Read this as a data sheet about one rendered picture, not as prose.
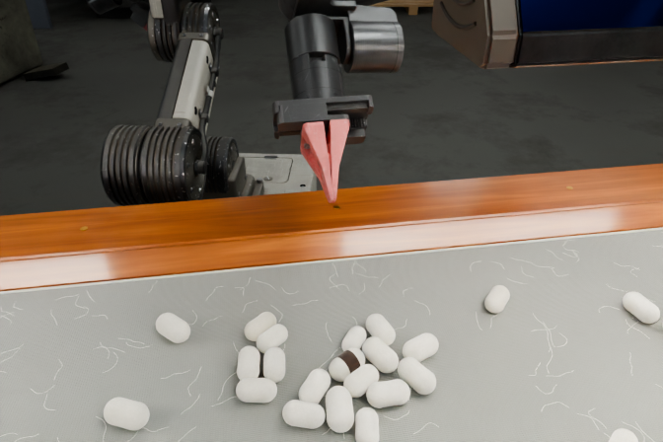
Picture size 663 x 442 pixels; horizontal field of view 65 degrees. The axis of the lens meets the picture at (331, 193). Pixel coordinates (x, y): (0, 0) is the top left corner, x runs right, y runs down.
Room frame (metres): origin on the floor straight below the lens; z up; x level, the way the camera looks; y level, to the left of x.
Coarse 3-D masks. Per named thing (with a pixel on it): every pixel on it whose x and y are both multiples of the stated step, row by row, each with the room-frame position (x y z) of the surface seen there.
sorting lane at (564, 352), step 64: (384, 256) 0.49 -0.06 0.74; (448, 256) 0.49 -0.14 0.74; (512, 256) 0.49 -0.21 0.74; (576, 256) 0.49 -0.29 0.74; (640, 256) 0.49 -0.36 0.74; (0, 320) 0.38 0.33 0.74; (64, 320) 0.38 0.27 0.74; (128, 320) 0.38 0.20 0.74; (192, 320) 0.38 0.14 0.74; (320, 320) 0.38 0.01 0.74; (448, 320) 0.38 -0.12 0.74; (512, 320) 0.38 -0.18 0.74; (576, 320) 0.38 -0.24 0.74; (0, 384) 0.31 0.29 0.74; (64, 384) 0.31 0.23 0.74; (128, 384) 0.31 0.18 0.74; (192, 384) 0.31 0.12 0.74; (448, 384) 0.31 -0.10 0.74; (512, 384) 0.31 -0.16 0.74; (576, 384) 0.31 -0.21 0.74; (640, 384) 0.31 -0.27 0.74
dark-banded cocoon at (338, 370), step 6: (354, 348) 0.33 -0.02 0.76; (360, 354) 0.32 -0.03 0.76; (336, 360) 0.31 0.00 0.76; (342, 360) 0.31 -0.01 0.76; (360, 360) 0.32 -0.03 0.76; (330, 366) 0.31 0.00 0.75; (336, 366) 0.31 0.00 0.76; (342, 366) 0.31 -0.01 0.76; (330, 372) 0.31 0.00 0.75; (336, 372) 0.31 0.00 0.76; (342, 372) 0.31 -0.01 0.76; (348, 372) 0.31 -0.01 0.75; (336, 378) 0.30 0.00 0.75; (342, 378) 0.30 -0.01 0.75
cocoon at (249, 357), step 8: (240, 352) 0.33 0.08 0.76; (248, 352) 0.32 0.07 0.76; (256, 352) 0.33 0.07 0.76; (240, 360) 0.32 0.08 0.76; (248, 360) 0.31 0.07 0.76; (256, 360) 0.32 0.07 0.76; (240, 368) 0.31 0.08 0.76; (248, 368) 0.31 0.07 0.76; (256, 368) 0.31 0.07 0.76; (240, 376) 0.30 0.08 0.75; (248, 376) 0.30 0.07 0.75; (256, 376) 0.31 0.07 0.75
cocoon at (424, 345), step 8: (416, 336) 0.34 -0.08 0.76; (424, 336) 0.34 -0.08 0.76; (432, 336) 0.34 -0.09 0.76; (408, 344) 0.33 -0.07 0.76; (416, 344) 0.33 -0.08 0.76; (424, 344) 0.33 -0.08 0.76; (432, 344) 0.33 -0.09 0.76; (408, 352) 0.33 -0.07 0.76; (416, 352) 0.33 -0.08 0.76; (424, 352) 0.33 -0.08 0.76; (432, 352) 0.33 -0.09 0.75
